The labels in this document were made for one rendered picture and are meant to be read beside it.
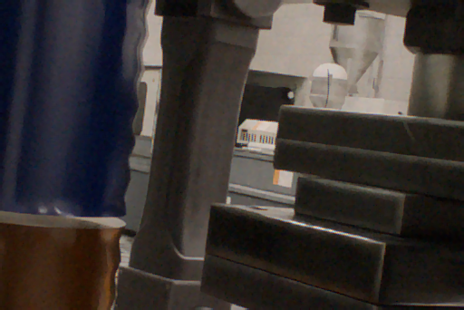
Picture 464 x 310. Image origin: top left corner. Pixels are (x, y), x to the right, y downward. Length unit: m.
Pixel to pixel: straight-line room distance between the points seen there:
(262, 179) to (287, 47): 3.69
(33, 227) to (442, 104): 0.29
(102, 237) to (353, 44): 8.77
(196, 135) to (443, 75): 0.41
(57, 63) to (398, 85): 10.41
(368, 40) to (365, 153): 8.55
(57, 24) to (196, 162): 0.67
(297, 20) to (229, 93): 11.19
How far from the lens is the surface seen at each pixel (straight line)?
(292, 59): 11.99
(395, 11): 0.46
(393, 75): 10.63
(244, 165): 8.85
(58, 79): 0.16
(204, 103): 0.82
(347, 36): 8.95
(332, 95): 8.56
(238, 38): 0.83
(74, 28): 0.16
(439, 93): 0.43
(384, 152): 0.41
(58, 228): 0.16
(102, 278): 0.17
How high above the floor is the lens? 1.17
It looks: 3 degrees down
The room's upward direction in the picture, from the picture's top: 7 degrees clockwise
